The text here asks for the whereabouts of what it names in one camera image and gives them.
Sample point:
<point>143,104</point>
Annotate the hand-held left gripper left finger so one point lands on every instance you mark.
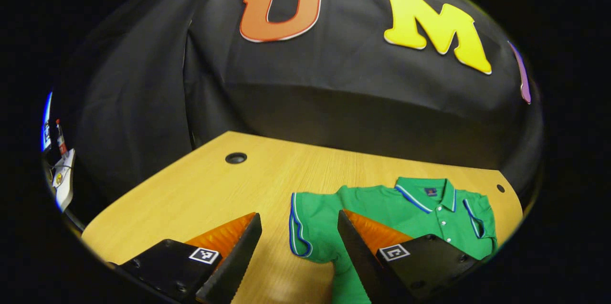
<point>241,256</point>

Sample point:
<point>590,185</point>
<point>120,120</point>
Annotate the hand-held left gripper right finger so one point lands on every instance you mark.
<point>358,256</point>

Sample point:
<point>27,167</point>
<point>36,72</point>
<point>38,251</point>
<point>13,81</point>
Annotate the green T-shirt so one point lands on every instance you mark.
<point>324,218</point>

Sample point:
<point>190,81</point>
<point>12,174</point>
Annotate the black backdrop cloth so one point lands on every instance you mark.
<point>334,94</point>

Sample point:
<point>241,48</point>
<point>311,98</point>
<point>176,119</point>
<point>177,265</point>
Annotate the computer monitor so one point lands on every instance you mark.
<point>46,122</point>

